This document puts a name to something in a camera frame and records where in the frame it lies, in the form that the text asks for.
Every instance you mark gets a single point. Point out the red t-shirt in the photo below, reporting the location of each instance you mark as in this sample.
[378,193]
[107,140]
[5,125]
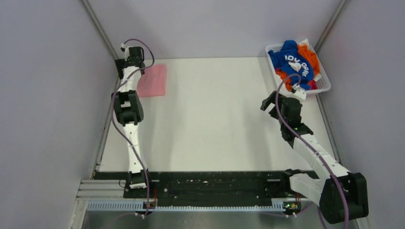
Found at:
[312,85]

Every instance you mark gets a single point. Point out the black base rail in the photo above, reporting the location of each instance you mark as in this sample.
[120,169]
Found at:
[215,189]

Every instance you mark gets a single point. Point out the white plastic basket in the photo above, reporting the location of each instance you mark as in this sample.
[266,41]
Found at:
[323,83]

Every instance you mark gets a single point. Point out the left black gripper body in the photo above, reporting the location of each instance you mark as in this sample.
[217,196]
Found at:
[119,63]

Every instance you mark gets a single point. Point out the blue printed t-shirt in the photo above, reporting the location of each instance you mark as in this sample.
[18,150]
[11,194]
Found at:
[290,61]

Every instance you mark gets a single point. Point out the white slotted cable duct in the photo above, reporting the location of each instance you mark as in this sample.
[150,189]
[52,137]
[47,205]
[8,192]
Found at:
[139,206]

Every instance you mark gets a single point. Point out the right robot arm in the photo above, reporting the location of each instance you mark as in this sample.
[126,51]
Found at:
[340,194]

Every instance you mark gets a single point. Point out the orange t-shirt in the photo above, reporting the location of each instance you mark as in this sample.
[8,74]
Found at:
[311,56]

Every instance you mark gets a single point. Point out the pink t-shirt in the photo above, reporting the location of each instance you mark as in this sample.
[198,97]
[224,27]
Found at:
[153,82]

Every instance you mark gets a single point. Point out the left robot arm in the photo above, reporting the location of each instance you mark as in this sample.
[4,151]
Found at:
[129,112]

